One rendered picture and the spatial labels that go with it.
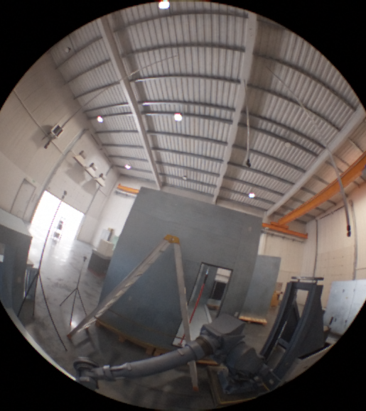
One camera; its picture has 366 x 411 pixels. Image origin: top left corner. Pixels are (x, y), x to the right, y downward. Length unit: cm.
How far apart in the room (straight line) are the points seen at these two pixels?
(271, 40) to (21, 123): 1130
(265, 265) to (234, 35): 886
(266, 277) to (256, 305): 129
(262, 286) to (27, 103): 1467
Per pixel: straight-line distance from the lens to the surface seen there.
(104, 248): 625
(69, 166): 1099
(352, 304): 669
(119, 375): 106
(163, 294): 254
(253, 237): 269
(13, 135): 964
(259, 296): 663
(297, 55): 629
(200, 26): 609
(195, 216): 254
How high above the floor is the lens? 210
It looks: 20 degrees up
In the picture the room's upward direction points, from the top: 19 degrees clockwise
